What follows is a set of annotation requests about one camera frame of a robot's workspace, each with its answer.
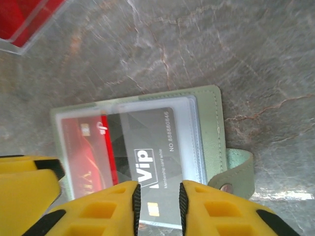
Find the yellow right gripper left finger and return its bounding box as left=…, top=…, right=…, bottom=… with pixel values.
left=22, top=181, right=142, bottom=236

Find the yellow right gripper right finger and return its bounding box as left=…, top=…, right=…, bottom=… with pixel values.
left=179, top=179, right=302, bottom=236

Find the red card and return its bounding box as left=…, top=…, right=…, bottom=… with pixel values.
left=61, top=115, right=119, bottom=197

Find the grey VIP card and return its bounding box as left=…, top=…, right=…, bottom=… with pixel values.
left=107, top=107, right=183, bottom=227

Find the green leather card holder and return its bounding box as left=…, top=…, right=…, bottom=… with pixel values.
left=50, top=85, right=254, bottom=200

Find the clear acrylic card stand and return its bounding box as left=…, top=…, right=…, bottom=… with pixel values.
left=0, top=0, right=68, bottom=55

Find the red rectangular box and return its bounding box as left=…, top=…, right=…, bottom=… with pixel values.
left=0, top=0, right=66, bottom=47

